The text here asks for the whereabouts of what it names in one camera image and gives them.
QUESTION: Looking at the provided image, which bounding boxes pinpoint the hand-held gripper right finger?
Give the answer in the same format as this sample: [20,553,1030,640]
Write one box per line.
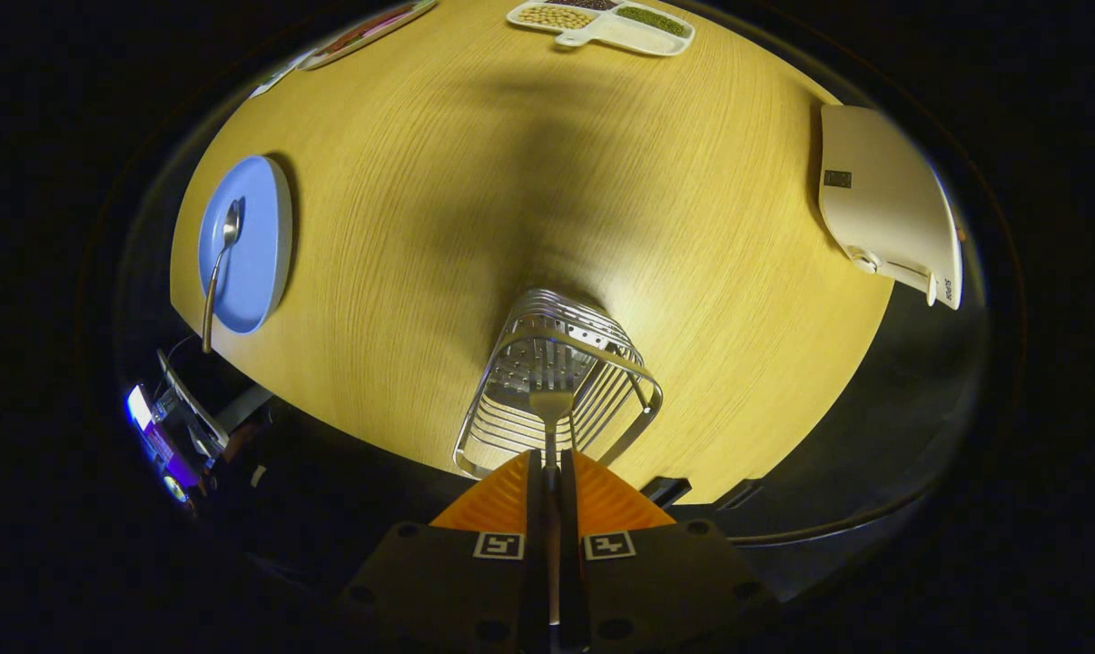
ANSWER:
[561,448,780,654]

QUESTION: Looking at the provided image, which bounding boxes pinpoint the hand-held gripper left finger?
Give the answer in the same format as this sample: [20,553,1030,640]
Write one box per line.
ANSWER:
[334,448,548,654]

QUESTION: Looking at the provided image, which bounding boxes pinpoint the fork with wooden handle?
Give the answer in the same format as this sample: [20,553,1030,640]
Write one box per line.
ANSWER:
[528,350,577,628]

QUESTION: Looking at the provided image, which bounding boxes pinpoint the metal spoon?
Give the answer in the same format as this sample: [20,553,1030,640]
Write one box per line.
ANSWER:
[202,198,244,355]

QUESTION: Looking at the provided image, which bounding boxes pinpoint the open laptop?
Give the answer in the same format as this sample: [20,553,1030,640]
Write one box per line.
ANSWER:
[125,348,232,508]

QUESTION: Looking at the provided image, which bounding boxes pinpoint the blue plate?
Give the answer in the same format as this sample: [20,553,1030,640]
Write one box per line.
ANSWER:
[197,154,294,335]

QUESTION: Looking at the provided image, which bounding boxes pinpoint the white toaster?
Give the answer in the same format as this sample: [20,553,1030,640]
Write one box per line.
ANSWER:
[818,103,964,312]

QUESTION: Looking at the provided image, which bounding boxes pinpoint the white square coaster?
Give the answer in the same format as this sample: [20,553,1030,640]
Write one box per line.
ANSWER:
[248,50,317,99]

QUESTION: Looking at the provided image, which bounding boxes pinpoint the white divided tray with beans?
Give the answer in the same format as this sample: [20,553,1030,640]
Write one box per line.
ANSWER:
[507,0,696,57]

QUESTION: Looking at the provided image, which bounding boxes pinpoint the plate with food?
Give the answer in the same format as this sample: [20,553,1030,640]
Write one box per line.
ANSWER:
[298,0,439,72]

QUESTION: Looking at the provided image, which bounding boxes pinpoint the metal wire basket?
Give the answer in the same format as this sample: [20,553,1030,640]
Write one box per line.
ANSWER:
[452,288,665,481]

